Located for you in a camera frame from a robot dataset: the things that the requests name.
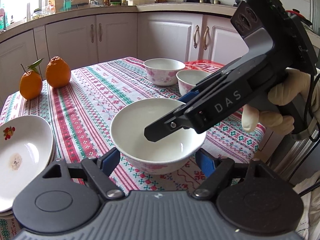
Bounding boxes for white floral bowl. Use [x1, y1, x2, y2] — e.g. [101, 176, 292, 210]
[176, 69, 211, 96]
[110, 98, 207, 174]
[143, 58, 185, 86]

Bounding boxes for bumpy orange without leaf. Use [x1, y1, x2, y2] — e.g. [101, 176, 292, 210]
[46, 56, 71, 88]

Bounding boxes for patterned red green tablecloth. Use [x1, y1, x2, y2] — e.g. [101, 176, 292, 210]
[1, 57, 266, 193]

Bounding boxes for teal canister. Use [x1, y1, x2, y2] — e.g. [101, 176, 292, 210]
[62, 0, 72, 11]

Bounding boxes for orange with leaf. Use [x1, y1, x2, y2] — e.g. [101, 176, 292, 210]
[19, 59, 43, 100]

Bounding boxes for white kitchen cabinets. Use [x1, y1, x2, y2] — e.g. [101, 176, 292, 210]
[1, 11, 248, 101]

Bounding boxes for right hand cream glove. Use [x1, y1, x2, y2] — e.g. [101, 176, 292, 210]
[241, 68, 311, 135]

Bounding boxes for red gift box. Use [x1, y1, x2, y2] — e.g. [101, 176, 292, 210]
[184, 60, 224, 73]

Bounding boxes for white stained plate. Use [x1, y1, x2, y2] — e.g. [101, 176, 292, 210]
[1, 115, 56, 212]

